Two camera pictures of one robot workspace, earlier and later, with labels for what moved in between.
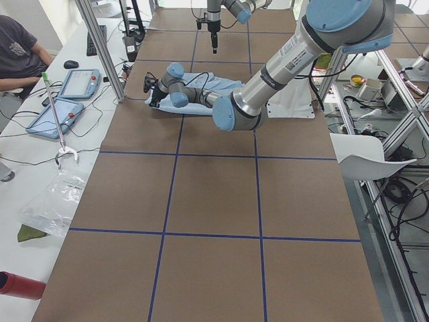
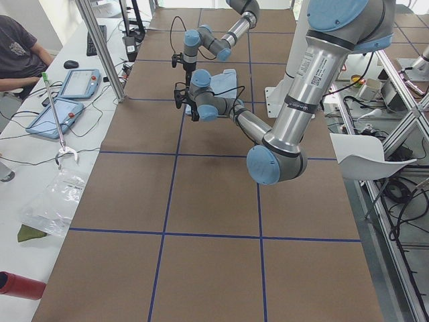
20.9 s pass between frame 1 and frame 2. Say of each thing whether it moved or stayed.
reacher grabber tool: stayed
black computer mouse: stayed
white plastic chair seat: stayed
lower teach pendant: stayed
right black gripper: moved
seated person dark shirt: stayed
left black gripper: moved
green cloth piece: stayed
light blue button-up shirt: moved
